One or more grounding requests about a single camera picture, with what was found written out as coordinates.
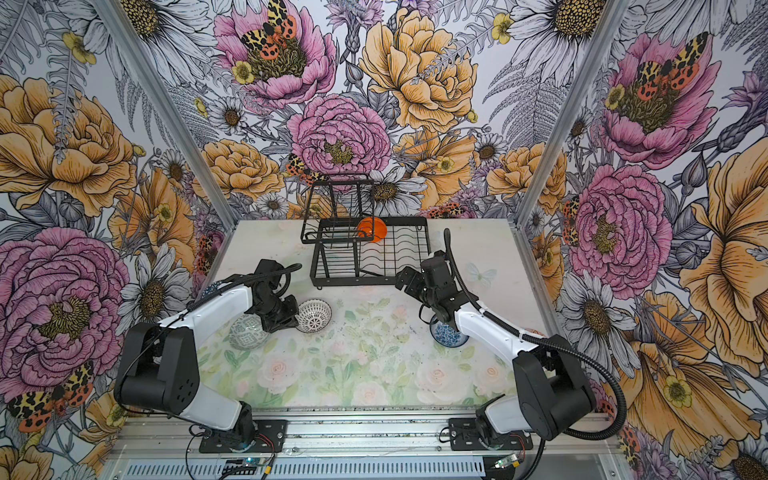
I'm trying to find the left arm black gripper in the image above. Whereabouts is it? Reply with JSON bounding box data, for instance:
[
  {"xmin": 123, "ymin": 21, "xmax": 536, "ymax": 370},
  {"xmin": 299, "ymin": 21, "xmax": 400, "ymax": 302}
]
[{"xmin": 250, "ymin": 293, "xmax": 299, "ymax": 333}]

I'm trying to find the white bowl dark radial pattern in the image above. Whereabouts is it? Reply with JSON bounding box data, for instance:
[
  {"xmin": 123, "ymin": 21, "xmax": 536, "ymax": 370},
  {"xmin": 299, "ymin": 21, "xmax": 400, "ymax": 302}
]
[{"xmin": 296, "ymin": 299, "xmax": 333, "ymax": 334}]

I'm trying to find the orange plastic bowl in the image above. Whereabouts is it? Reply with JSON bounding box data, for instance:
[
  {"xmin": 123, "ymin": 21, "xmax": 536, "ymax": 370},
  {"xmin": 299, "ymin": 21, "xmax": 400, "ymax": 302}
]
[{"xmin": 356, "ymin": 217, "xmax": 388, "ymax": 243}]

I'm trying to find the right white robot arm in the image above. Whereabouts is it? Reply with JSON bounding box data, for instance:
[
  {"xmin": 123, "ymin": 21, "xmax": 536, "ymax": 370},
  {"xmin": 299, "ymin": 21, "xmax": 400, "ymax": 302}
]
[{"xmin": 396, "ymin": 251, "xmax": 612, "ymax": 446}]

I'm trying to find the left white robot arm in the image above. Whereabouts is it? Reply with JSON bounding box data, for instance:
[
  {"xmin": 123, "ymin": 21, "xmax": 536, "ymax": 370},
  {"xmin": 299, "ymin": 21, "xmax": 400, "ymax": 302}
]
[{"xmin": 114, "ymin": 259, "xmax": 302, "ymax": 451}]

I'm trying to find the black metal dish rack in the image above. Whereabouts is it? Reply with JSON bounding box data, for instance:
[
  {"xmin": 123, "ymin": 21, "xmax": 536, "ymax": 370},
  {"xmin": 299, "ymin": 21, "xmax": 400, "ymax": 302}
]
[{"xmin": 300, "ymin": 177, "xmax": 431, "ymax": 289}]

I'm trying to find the green patterned ceramic bowl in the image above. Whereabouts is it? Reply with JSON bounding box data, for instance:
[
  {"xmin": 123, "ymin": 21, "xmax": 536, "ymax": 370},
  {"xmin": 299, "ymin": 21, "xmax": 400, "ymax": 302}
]
[{"xmin": 228, "ymin": 314, "xmax": 270, "ymax": 351}]

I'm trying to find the blue floral ceramic bowl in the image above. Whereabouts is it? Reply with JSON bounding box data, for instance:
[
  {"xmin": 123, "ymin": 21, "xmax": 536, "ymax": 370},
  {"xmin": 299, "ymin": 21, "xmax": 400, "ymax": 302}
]
[{"xmin": 429, "ymin": 316, "xmax": 469, "ymax": 348}]

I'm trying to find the dark blue patterned bowl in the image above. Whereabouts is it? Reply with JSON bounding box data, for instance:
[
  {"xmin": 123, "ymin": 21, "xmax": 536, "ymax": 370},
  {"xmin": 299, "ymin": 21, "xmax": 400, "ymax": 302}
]
[{"xmin": 198, "ymin": 281, "xmax": 221, "ymax": 300}]

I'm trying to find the green circuit board left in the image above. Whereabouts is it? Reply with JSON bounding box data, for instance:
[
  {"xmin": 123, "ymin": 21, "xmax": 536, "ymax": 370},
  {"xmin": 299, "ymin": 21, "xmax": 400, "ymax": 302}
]
[{"xmin": 220, "ymin": 458, "xmax": 265, "ymax": 479}]

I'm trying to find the green circuit board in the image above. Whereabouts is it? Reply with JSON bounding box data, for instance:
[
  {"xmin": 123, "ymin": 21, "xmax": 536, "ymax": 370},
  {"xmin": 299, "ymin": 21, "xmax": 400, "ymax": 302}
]
[
  {"xmin": 493, "ymin": 453, "xmax": 520, "ymax": 469},
  {"xmin": 220, "ymin": 458, "xmax": 265, "ymax": 479}
]

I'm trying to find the green circuit board right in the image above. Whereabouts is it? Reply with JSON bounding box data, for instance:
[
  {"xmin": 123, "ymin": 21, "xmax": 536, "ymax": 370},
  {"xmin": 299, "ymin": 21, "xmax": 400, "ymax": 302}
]
[{"xmin": 493, "ymin": 453, "xmax": 520, "ymax": 469}]

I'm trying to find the left black corrugated cable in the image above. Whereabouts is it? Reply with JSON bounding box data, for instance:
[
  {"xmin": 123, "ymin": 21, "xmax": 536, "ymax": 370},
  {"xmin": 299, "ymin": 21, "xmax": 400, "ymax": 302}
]
[{"xmin": 119, "ymin": 262, "xmax": 304, "ymax": 385}]

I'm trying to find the black corrugated cable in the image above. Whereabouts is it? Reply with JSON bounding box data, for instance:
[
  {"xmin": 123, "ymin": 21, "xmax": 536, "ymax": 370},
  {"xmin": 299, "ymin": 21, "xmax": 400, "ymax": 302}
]
[
  {"xmin": 442, "ymin": 227, "xmax": 628, "ymax": 442},
  {"xmin": 119, "ymin": 262, "xmax": 304, "ymax": 385}
]

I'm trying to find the right black corrugated cable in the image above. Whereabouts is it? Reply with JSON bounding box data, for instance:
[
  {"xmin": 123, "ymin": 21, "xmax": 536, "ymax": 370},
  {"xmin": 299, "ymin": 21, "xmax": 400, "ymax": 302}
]
[{"xmin": 442, "ymin": 227, "xmax": 628, "ymax": 442}]

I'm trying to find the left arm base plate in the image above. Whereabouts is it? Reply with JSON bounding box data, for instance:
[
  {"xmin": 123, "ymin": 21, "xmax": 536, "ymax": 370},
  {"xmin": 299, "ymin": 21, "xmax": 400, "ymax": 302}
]
[{"xmin": 198, "ymin": 419, "xmax": 288, "ymax": 454}]

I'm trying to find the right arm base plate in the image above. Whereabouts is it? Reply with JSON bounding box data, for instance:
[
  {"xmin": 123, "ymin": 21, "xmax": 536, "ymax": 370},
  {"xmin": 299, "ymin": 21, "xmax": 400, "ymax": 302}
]
[{"xmin": 448, "ymin": 418, "xmax": 533, "ymax": 452}]

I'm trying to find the aluminium front rail frame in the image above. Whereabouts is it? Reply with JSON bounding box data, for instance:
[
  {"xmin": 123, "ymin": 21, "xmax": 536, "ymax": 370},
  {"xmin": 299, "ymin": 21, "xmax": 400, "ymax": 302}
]
[{"xmin": 101, "ymin": 407, "xmax": 631, "ymax": 479}]

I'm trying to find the aluminium corner post left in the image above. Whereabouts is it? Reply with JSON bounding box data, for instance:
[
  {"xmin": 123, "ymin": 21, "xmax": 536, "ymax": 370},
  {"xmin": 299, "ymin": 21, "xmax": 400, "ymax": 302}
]
[{"xmin": 94, "ymin": 1, "xmax": 238, "ymax": 233}]

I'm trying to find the aluminium corner post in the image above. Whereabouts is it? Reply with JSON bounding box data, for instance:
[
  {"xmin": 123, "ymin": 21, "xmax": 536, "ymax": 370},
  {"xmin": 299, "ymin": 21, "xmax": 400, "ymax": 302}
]
[
  {"xmin": 514, "ymin": 0, "xmax": 631, "ymax": 228},
  {"xmin": 94, "ymin": 1, "xmax": 238, "ymax": 233}
]

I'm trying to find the aluminium corner post right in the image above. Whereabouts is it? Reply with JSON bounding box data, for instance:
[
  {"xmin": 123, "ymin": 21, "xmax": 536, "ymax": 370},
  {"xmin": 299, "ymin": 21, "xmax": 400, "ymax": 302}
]
[{"xmin": 514, "ymin": 0, "xmax": 631, "ymax": 228}]

